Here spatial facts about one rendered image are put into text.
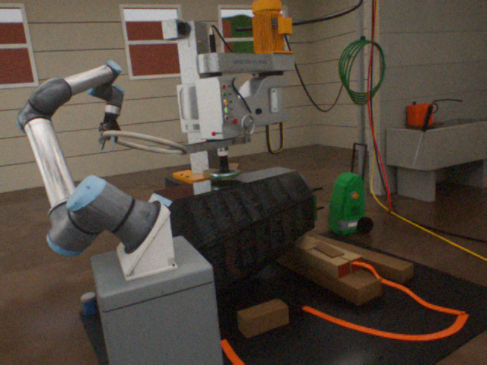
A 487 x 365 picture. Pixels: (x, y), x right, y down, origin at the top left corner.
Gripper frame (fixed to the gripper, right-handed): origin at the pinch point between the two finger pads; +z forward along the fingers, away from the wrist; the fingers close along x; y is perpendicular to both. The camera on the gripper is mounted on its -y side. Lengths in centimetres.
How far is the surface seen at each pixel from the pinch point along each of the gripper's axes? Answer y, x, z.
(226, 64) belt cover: -32, 55, -72
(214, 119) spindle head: -39, 52, -35
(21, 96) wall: -427, -414, -123
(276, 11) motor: -72, 77, -133
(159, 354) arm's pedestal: 78, 76, 80
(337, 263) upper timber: -70, 148, 48
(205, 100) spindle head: -39, 43, -47
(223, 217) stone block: -26, 71, 29
